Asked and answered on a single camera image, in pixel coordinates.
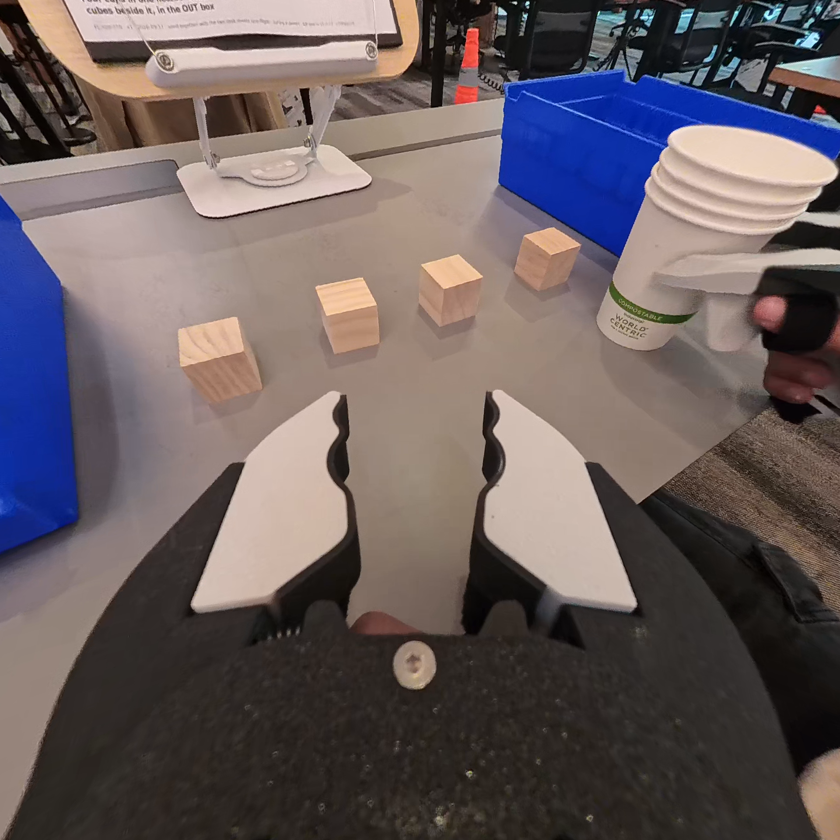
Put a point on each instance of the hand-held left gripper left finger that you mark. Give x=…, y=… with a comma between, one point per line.
x=275, y=512

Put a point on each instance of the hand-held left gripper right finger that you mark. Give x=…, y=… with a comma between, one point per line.
x=551, y=525

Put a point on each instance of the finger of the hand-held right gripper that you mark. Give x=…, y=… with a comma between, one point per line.
x=728, y=272
x=823, y=235

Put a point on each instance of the wooden cube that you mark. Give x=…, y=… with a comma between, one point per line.
x=451, y=289
x=348, y=315
x=547, y=258
x=220, y=358

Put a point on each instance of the blue plastic bin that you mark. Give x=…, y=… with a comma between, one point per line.
x=33, y=394
x=564, y=157

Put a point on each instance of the person's right hand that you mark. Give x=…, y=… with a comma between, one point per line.
x=807, y=374

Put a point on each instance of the wooden table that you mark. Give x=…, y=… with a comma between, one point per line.
x=810, y=75

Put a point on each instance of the person's black pants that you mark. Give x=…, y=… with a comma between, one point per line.
x=741, y=590

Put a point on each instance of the black office chair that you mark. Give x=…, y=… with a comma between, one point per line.
x=551, y=33

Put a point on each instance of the orange traffic cone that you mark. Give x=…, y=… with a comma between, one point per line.
x=468, y=72

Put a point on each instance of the wooden document stand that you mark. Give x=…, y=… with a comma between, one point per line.
x=272, y=180

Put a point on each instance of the person's cream sweatshirt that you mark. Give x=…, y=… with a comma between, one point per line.
x=823, y=800

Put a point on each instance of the tan cloth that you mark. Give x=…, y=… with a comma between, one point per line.
x=144, y=121

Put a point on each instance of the wooden instruction sign stand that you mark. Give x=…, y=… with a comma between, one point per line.
x=229, y=19

